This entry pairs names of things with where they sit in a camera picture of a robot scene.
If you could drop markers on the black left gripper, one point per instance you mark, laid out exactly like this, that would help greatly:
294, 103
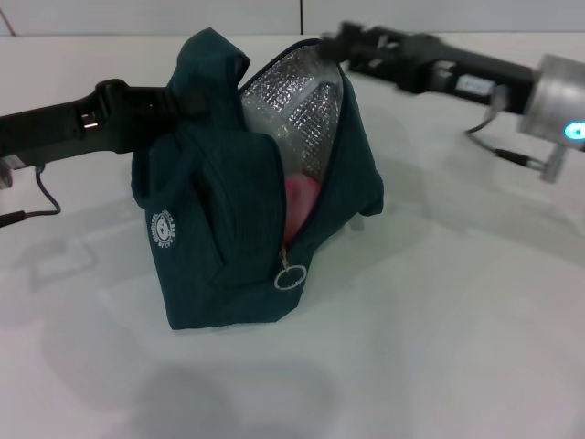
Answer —
59, 130

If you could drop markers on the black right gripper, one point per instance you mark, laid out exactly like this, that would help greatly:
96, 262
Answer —
439, 64

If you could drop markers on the dark teal insulated lunch bag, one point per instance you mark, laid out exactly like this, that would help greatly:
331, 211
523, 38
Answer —
205, 228

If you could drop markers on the pink toy peach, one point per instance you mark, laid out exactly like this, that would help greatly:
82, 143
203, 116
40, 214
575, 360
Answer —
301, 201

